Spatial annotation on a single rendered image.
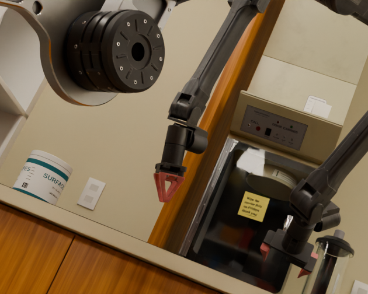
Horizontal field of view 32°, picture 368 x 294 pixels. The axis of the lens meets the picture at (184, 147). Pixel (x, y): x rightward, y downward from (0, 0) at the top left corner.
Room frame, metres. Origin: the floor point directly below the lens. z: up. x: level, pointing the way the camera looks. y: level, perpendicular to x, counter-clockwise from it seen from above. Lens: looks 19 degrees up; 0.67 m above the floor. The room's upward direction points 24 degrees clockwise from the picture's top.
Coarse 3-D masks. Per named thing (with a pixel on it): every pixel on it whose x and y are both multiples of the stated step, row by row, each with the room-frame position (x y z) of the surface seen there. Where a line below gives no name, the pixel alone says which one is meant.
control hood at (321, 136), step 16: (240, 96) 1.74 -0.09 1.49; (256, 96) 1.72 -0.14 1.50; (240, 112) 1.77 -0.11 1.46; (272, 112) 1.73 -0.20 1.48; (288, 112) 1.71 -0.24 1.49; (304, 112) 1.69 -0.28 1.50; (320, 128) 1.70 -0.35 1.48; (336, 128) 1.68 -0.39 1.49; (272, 144) 1.79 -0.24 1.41; (304, 144) 1.75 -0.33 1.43; (320, 144) 1.73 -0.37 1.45; (320, 160) 1.76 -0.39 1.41
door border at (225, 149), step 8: (224, 152) 1.83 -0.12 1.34; (224, 160) 1.83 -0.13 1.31; (216, 168) 1.83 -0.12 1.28; (216, 176) 1.83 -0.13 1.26; (208, 192) 1.83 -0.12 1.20; (208, 200) 1.83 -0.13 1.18; (200, 208) 1.83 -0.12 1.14; (200, 216) 1.83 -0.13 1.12; (192, 224) 1.83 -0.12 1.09; (192, 232) 1.83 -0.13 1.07; (184, 240) 1.83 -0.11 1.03; (184, 248) 1.83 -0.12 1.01
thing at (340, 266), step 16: (320, 240) 1.66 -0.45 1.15; (336, 240) 1.63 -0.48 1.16; (320, 256) 1.66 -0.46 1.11; (336, 256) 1.64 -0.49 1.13; (352, 256) 1.67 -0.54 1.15; (320, 272) 1.65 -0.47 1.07; (336, 272) 1.64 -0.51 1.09; (304, 288) 1.67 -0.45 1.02; (320, 288) 1.64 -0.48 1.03; (336, 288) 1.65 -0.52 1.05
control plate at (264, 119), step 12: (252, 108) 1.75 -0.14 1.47; (252, 120) 1.77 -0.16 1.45; (264, 120) 1.76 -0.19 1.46; (276, 120) 1.74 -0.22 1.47; (288, 120) 1.72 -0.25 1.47; (252, 132) 1.80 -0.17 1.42; (264, 132) 1.78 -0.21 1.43; (276, 132) 1.76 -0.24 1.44; (288, 132) 1.75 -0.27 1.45; (300, 132) 1.73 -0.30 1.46; (288, 144) 1.77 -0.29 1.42; (300, 144) 1.75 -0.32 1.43
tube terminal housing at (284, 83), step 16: (272, 64) 1.84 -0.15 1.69; (288, 64) 1.83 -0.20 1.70; (256, 80) 1.84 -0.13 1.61; (272, 80) 1.83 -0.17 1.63; (288, 80) 1.82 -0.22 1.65; (304, 80) 1.81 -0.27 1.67; (320, 80) 1.80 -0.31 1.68; (336, 80) 1.79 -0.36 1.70; (272, 96) 1.83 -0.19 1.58; (288, 96) 1.82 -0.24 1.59; (304, 96) 1.81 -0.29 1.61; (320, 96) 1.80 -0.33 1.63; (336, 96) 1.79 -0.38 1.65; (352, 96) 1.78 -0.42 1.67; (336, 112) 1.79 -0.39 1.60; (256, 144) 1.83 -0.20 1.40; (304, 160) 1.79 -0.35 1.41; (288, 272) 1.78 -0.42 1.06
